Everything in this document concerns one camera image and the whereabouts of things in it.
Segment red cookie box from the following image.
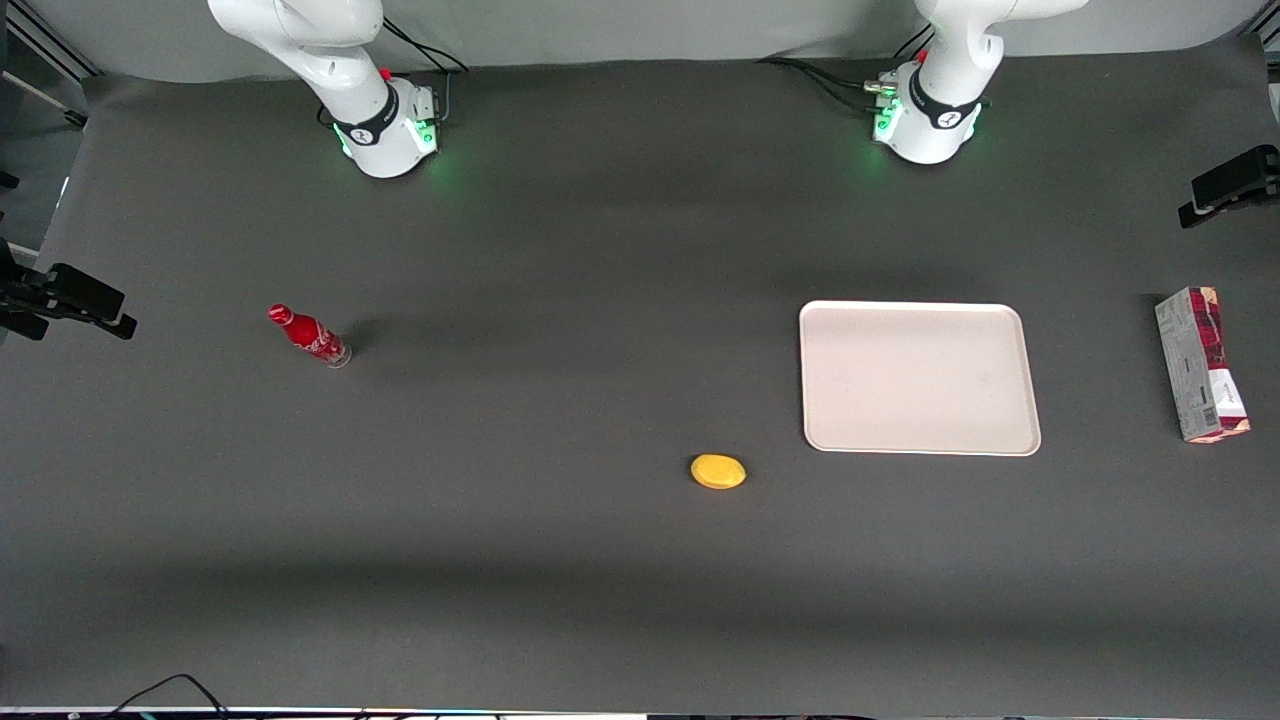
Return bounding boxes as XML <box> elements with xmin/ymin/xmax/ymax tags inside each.
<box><xmin>1154</xmin><ymin>286</ymin><xmax>1253</xmax><ymax>444</ymax></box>

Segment beige plastic tray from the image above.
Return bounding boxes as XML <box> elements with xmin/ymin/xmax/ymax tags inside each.
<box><xmin>798</xmin><ymin>300</ymin><xmax>1043</xmax><ymax>458</ymax></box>

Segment yellow lemon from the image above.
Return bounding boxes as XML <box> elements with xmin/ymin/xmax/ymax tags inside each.
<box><xmin>690</xmin><ymin>454</ymin><xmax>748</xmax><ymax>491</ymax></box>

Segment red cola bottle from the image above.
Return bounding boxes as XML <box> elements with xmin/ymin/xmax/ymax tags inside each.
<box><xmin>267</xmin><ymin>303</ymin><xmax>354</xmax><ymax>370</ymax></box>

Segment black clamp with silver tip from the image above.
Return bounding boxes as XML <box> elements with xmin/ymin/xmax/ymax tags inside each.
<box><xmin>0</xmin><ymin>240</ymin><xmax>138</xmax><ymax>342</ymax></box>

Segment black left arm base cables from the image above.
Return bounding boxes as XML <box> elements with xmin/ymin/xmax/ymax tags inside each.
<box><xmin>757</xmin><ymin>22</ymin><xmax>936</xmax><ymax>114</ymax></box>

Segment black arm base cables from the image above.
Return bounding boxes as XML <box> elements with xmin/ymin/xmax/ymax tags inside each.
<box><xmin>318</xmin><ymin>16</ymin><xmax>471</xmax><ymax>128</ymax></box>
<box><xmin>757</xmin><ymin>22</ymin><xmax>936</xmax><ymax>114</ymax></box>

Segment black right arm base cables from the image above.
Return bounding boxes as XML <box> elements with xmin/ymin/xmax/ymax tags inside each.
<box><xmin>318</xmin><ymin>16</ymin><xmax>471</xmax><ymax>128</ymax></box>

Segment black floor cable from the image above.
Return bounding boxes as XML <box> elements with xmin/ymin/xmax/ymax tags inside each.
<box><xmin>104</xmin><ymin>673</ymin><xmax>233</xmax><ymax>720</ymax></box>

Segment aluminium frame rail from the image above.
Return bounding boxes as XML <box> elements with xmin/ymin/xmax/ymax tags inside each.
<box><xmin>0</xmin><ymin>0</ymin><xmax>103</xmax><ymax>83</ymax></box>

